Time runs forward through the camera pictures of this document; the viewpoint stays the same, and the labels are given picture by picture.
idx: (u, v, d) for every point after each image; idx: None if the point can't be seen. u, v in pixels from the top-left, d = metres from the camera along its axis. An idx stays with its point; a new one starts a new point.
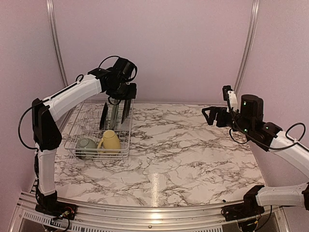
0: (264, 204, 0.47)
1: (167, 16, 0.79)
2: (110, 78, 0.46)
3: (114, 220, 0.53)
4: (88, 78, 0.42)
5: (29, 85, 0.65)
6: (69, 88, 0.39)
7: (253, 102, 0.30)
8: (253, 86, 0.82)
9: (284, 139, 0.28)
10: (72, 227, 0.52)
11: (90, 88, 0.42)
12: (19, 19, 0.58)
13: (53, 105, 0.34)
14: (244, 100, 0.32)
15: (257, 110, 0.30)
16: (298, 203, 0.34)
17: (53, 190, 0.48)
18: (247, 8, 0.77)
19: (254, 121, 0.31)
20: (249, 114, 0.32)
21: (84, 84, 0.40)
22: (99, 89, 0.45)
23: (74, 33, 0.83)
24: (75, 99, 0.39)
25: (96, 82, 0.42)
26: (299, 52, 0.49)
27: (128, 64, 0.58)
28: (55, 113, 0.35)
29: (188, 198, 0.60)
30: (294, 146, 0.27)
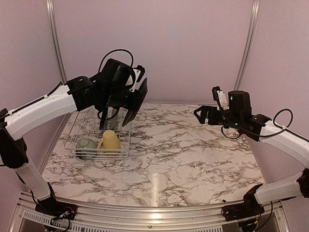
0: (263, 201, 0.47)
1: (167, 15, 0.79)
2: (91, 94, 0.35)
3: (114, 220, 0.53)
4: (60, 92, 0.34)
5: (29, 85, 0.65)
6: (34, 104, 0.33)
7: (240, 96, 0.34)
8: (253, 87, 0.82)
9: (271, 126, 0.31)
10: (72, 227, 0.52)
11: (60, 105, 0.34)
12: (20, 20, 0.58)
13: (10, 123, 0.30)
14: (230, 95, 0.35)
15: (243, 103, 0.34)
16: (296, 192, 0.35)
17: (49, 195, 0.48)
18: (246, 8, 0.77)
19: (243, 113, 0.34)
20: (237, 108, 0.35)
21: (51, 100, 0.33)
22: (74, 106, 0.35)
23: (74, 33, 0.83)
24: (41, 117, 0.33)
25: (67, 98, 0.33)
26: (299, 52, 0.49)
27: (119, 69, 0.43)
28: (14, 132, 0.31)
29: (188, 198, 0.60)
30: (284, 133, 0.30)
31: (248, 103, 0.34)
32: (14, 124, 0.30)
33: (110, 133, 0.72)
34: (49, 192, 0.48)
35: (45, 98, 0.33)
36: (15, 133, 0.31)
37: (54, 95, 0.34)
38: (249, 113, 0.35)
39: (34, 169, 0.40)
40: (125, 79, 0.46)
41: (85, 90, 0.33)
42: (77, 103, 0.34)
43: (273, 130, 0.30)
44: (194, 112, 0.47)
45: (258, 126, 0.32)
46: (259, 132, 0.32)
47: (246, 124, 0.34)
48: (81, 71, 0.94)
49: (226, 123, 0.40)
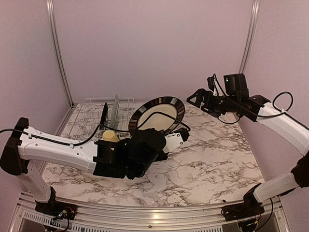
0: (262, 198, 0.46)
1: (167, 15, 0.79)
2: (112, 170, 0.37)
3: (114, 220, 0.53)
4: (89, 151, 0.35)
5: (28, 85, 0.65)
6: (58, 144, 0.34)
7: (235, 77, 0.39)
8: (254, 87, 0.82)
9: (270, 108, 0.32)
10: (72, 227, 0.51)
11: (78, 161, 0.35)
12: (20, 20, 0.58)
13: (24, 147, 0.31)
14: (226, 77, 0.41)
15: (238, 82, 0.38)
16: (292, 184, 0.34)
17: (47, 200, 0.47)
18: (246, 9, 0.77)
19: (239, 93, 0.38)
20: (234, 88, 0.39)
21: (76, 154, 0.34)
22: (91, 169, 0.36)
23: (75, 33, 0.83)
24: (56, 156, 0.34)
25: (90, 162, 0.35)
26: (299, 52, 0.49)
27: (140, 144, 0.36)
28: (23, 152, 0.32)
29: (188, 198, 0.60)
30: (281, 116, 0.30)
31: (243, 84, 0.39)
32: (25, 148, 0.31)
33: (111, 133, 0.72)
34: (49, 196, 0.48)
35: (70, 147, 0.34)
36: (21, 154, 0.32)
37: (82, 151, 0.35)
38: (245, 94, 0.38)
39: (34, 177, 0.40)
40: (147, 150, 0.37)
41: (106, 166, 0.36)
42: (94, 168, 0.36)
43: (272, 111, 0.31)
44: (188, 99, 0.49)
45: (256, 107, 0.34)
46: (258, 112, 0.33)
47: (244, 103, 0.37)
48: (82, 71, 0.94)
49: (224, 107, 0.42)
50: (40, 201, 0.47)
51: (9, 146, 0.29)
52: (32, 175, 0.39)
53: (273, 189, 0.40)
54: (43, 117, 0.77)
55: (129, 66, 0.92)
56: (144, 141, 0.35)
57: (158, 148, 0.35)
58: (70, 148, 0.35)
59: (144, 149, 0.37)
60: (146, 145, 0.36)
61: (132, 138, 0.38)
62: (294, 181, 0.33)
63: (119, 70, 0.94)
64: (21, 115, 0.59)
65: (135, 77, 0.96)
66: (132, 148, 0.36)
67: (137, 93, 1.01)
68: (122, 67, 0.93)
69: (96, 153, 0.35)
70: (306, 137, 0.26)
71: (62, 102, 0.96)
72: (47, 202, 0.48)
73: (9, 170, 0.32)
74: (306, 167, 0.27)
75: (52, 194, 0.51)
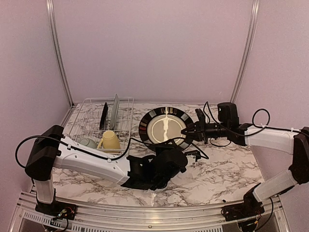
0: (262, 198, 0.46)
1: (167, 15, 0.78)
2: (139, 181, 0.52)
3: (114, 220, 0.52)
4: (121, 166, 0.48)
5: (27, 84, 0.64)
6: (97, 158, 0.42)
7: (226, 107, 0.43)
8: (253, 87, 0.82)
9: (252, 128, 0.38)
10: (72, 227, 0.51)
11: (112, 173, 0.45)
12: (19, 19, 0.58)
13: (66, 158, 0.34)
14: (219, 106, 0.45)
15: (230, 112, 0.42)
16: (290, 181, 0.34)
17: (51, 201, 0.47)
18: (247, 8, 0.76)
19: (230, 121, 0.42)
20: (226, 117, 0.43)
21: (113, 168, 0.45)
22: (121, 181, 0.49)
23: (74, 33, 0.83)
24: (91, 168, 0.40)
25: (123, 176, 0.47)
26: (300, 51, 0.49)
27: (166, 165, 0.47)
28: (61, 163, 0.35)
29: (188, 198, 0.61)
30: (264, 130, 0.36)
31: (233, 113, 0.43)
32: (64, 159, 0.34)
33: (113, 135, 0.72)
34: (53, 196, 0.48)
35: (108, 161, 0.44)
36: (56, 164, 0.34)
37: (117, 165, 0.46)
38: (235, 122, 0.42)
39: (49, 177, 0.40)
40: (171, 168, 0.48)
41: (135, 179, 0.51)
42: (123, 180, 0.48)
43: (254, 129, 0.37)
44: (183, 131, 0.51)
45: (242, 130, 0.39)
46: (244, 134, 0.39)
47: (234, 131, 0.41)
48: (81, 71, 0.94)
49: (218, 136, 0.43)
50: (43, 201, 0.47)
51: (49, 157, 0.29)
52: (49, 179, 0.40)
53: (273, 189, 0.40)
54: (44, 117, 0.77)
55: (129, 65, 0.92)
56: (172, 161, 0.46)
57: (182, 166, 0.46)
58: (108, 162, 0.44)
59: (170, 167, 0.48)
60: (173, 164, 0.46)
61: (161, 157, 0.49)
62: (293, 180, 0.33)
63: (119, 70, 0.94)
64: (21, 115, 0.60)
65: (135, 78, 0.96)
66: (162, 166, 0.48)
67: (137, 93, 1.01)
68: (123, 67, 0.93)
69: (129, 168, 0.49)
70: (287, 136, 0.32)
71: (62, 102, 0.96)
72: (49, 203, 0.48)
73: (37, 178, 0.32)
74: (301, 165, 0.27)
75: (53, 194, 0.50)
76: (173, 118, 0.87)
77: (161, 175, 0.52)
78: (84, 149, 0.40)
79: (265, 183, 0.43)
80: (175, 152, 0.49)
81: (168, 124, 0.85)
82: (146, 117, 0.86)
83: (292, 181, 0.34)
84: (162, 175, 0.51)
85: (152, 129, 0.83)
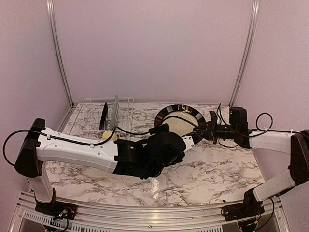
0: (262, 198, 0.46)
1: (167, 15, 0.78)
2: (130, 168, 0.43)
3: (114, 220, 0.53)
4: (108, 150, 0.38)
5: (28, 84, 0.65)
6: (79, 144, 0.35)
7: (237, 110, 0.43)
8: (253, 88, 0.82)
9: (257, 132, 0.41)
10: (72, 227, 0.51)
11: (99, 160, 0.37)
12: (19, 19, 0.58)
13: (44, 149, 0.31)
14: (231, 109, 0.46)
15: (239, 116, 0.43)
16: (288, 181, 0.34)
17: (50, 201, 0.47)
18: (246, 8, 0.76)
19: (238, 124, 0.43)
20: (235, 121, 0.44)
21: (97, 153, 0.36)
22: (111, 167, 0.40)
23: (74, 32, 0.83)
24: (77, 157, 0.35)
25: (111, 161, 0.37)
26: (300, 51, 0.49)
27: (164, 148, 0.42)
28: (42, 154, 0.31)
29: (188, 198, 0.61)
30: (266, 132, 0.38)
31: (244, 117, 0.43)
32: (44, 150, 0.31)
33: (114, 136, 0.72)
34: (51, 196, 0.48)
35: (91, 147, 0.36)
36: (39, 156, 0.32)
37: (103, 150, 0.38)
38: (244, 126, 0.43)
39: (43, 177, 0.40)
40: (167, 153, 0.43)
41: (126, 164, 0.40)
42: (114, 166, 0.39)
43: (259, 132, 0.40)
44: (195, 128, 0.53)
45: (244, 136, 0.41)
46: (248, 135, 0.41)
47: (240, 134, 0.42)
48: (82, 71, 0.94)
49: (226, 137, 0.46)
50: (41, 201, 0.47)
51: (28, 148, 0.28)
52: (43, 176, 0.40)
53: (273, 189, 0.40)
54: (44, 117, 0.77)
55: (129, 65, 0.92)
56: (169, 143, 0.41)
57: (180, 149, 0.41)
58: (91, 148, 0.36)
59: (167, 151, 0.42)
60: (169, 146, 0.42)
61: (157, 140, 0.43)
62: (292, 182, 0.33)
63: (119, 70, 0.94)
64: (21, 115, 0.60)
65: (135, 78, 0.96)
66: (158, 148, 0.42)
67: (137, 93, 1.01)
68: (123, 68, 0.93)
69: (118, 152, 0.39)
70: (284, 136, 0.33)
71: (62, 102, 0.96)
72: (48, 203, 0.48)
73: (25, 173, 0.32)
74: (297, 164, 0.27)
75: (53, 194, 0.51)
76: (187, 115, 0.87)
77: (154, 161, 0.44)
78: (67, 137, 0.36)
79: (266, 182, 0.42)
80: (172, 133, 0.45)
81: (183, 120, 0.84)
82: (161, 111, 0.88)
83: (291, 181, 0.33)
84: (160, 160, 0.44)
85: (168, 125, 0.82)
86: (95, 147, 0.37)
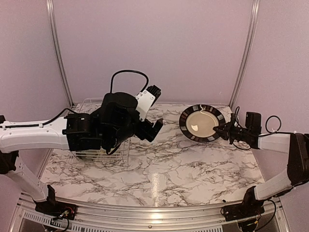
0: (260, 198, 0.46)
1: (167, 15, 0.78)
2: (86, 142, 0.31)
3: (115, 220, 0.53)
4: (58, 126, 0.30)
5: (28, 84, 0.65)
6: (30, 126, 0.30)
7: (251, 114, 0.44)
8: (253, 87, 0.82)
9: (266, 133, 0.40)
10: (72, 228, 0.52)
11: (51, 139, 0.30)
12: (19, 19, 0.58)
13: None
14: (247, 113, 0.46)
15: (252, 120, 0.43)
16: (286, 182, 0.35)
17: (45, 198, 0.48)
18: (246, 8, 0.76)
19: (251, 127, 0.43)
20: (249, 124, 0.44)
21: (46, 131, 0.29)
22: (66, 145, 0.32)
23: (74, 32, 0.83)
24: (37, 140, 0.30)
25: (61, 137, 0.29)
26: (300, 52, 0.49)
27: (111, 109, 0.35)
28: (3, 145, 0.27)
29: (188, 198, 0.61)
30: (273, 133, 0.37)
31: (257, 122, 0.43)
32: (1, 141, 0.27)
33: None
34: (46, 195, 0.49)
35: (40, 126, 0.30)
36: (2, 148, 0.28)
37: (51, 127, 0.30)
38: (255, 129, 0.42)
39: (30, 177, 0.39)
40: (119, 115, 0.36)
41: (79, 136, 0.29)
42: (68, 143, 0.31)
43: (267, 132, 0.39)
44: (215, 127, 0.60)
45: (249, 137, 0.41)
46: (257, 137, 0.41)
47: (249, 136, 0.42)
48: (82, 71, 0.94)
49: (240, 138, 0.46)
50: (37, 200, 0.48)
51: None
52: (22, 172, 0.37)
53: (272, 189, 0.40)
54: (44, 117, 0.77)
55: (129, 65, 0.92)
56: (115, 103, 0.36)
57: (129, 108, 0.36)
58: (39, 127, 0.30)
59: (116, 112, 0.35)
60: (116, 107, 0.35)
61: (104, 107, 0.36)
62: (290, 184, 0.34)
63: (119, 70, 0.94)
64: (21, 116, 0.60)
65: (135, 78, 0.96)
66: (107, 112, 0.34)
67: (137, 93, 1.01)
68: (123, 67, 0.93)
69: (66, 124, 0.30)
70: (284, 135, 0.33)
71: (62, 102, 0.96)
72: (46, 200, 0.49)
73: None
74: (294, 163, 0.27)
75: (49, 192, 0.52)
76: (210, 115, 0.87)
77: (112, 127, 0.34)
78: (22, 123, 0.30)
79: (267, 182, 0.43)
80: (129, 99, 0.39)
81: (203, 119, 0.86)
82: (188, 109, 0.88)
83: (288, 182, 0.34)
84: (115, 124, 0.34)
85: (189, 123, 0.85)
86: (44, 125, 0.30)
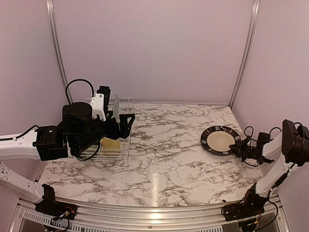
0: (261, 193, 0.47)
1: (167, 15, 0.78)
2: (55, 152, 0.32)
3: (114, 220, 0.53)
4: (29, 138, 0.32)
5: (27, 84, 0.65)
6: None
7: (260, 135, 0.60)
8: (253, 88, 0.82)
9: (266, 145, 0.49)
10: (72, 227, 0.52)
11: (23, 151, 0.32)
12: (19, 20, 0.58)
13: None
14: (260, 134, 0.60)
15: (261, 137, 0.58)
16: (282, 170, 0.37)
17: (40, 198, 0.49)
18: (246, 9, 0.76)
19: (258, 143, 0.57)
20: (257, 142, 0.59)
21: (19, 144, 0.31)
22: (38, 155, 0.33)
23: (74, 32, 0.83)
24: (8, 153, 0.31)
25: (32, 148, 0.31)
26: (300, 52, 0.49)
27: (68, 123, 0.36)
28: None
29: (188, 198, 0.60)
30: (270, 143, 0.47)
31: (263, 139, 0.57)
32: None
33: (104, 138, 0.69)
34: (42, 195, 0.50)
35: (13, 140, 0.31)
36: None
37: (23, 140, 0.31)
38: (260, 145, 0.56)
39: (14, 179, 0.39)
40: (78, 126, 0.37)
41: (48, 147, 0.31)
42: (39, 154, 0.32)
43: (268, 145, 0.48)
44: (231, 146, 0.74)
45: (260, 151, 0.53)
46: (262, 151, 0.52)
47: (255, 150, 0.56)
48: (81, 71, 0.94)
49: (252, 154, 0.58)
50: (35, 200, 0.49)
51: None
52: (7, 176, 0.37)
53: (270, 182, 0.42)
54: (44, 117, 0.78)
55: (129, 65, 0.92)
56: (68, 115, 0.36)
57: (83, 117, 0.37)
58: (11, 141, 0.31)
59: (75, 123, 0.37)
60: (72, 118, 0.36)
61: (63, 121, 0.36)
62: (284, 162, 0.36)
63: (119, 70, 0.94)
64: (20, 116, 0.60)
65: (135, 78, 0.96)
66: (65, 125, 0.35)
67: (137, 93, 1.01)
68: (123, 67, 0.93)
69: (36, 137, 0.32)
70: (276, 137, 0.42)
71: (62, 102, 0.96)
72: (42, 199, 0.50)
73: None
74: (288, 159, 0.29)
75: (45, 190, 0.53)
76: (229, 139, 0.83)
77: (75, 138, 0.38)
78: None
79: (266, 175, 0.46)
80: (82, 106, 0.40)
81: (222, 140, 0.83)
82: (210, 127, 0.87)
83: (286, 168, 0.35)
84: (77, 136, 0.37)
85: (210, 140, 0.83)
86: (17, 139, 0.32)
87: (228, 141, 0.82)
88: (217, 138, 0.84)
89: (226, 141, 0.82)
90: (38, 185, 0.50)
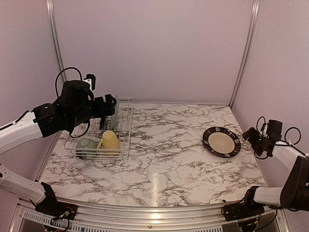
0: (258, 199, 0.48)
1: (167, 16, 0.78)
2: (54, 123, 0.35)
3: (115, 220, 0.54)
4: (27, 119, 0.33)
5: (28, 85, 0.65)
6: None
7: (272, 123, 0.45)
8: (253, 87, 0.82)
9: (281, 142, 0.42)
10: (72, 227, 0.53)
11: (26, 132, 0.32)
12: (20, 21, 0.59)
13: None
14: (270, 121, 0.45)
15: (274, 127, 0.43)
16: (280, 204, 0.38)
17: (42, 197, 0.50)
18: (246, 8, 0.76)
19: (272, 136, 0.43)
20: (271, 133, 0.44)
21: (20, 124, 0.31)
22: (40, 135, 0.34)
23: (74, 32, 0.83)
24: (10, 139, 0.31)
25: (34, 126, 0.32)
26: (300, 51, 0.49)
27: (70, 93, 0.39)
28: None
29: (188, 198, 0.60)
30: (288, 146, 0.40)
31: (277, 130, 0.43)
32: None
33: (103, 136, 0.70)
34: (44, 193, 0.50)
35: (13, 124, 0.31)
36: None
37: (22, 122, 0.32)
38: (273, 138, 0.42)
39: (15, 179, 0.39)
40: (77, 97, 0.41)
41: (48, 120, 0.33)
42: (42, 131, 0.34)
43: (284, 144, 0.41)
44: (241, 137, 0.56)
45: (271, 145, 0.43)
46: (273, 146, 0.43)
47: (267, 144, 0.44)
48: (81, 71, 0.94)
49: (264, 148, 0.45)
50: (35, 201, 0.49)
51: None
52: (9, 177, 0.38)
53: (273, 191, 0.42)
54: None
55: (129, 65, 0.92)
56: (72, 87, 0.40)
57: (85, 88, 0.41)
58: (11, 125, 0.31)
59: (76, 94, 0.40)
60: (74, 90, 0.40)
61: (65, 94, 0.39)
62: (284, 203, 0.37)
63: (119, 70, 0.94)
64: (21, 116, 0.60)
65: (135, 78, 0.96)
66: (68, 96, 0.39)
67: (137, 93, 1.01)
68: (123, 67, 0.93)
69: (35, 115, 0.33)
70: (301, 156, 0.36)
71: None
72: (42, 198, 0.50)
73: None
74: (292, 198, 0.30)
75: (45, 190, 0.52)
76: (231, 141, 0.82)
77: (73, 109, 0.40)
78: None
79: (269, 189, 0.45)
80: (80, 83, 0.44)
81: (223, 141, 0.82)
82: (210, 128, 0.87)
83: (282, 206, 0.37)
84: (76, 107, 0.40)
85: (211, 141, 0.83)
86: (17, 123, 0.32)
87: (229, 142, 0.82)
88: (218, 139, 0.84)
89: (226, 142, 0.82)
90: (38, 185, 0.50)
